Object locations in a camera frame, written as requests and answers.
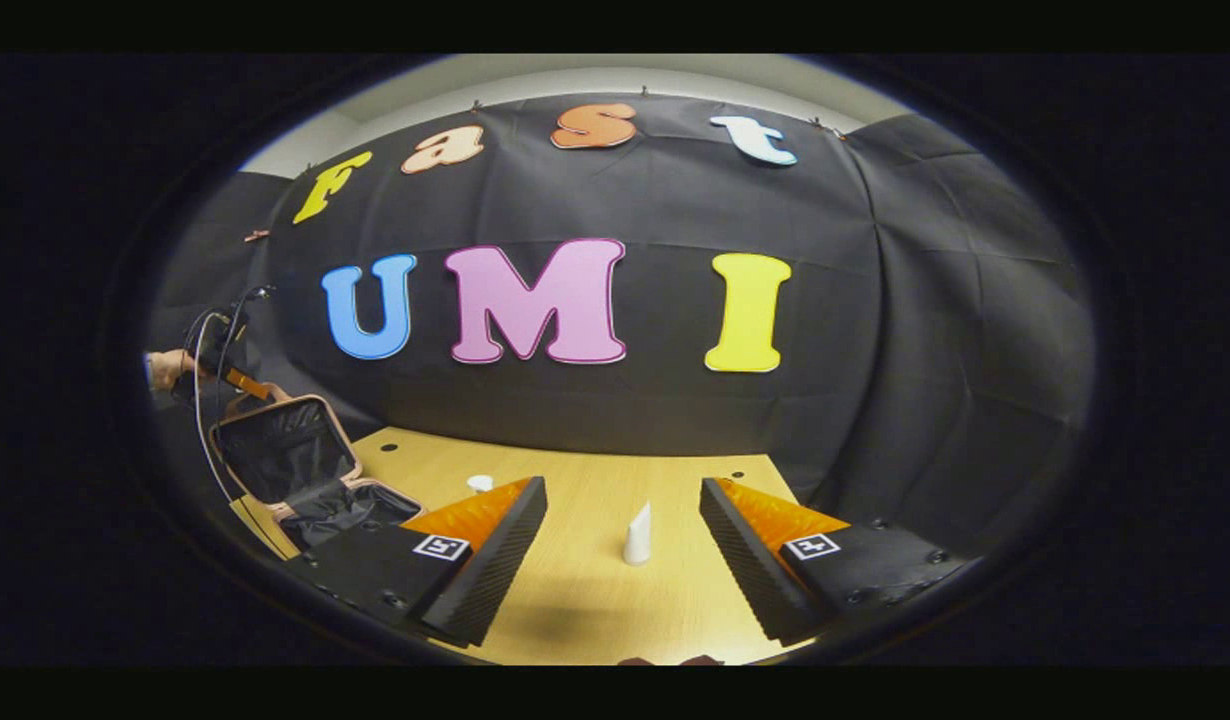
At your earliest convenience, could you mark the pink suitcase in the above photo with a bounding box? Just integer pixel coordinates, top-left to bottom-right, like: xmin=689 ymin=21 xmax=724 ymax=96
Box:
xmin=207 ymin=393 xmax=426 ymax=551

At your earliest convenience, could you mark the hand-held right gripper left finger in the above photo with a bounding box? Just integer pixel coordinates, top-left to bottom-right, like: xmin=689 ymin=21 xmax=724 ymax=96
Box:
xmin=288 ymin=475 xmax=549 ymax=648

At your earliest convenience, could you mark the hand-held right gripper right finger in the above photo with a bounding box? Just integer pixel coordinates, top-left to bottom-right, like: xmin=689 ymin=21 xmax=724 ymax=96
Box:
xmin=700 ymin=476 xmax=973 ymax=648

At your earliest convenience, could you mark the white squeeze tube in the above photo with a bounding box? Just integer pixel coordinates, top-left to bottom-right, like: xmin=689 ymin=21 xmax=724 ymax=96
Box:
xmin=623 ymin=500 xmax=653 ymax=568

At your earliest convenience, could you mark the black cable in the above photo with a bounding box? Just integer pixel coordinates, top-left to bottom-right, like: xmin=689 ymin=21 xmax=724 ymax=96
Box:
xmin=215 ymin=285 xmax=276 ymax=401

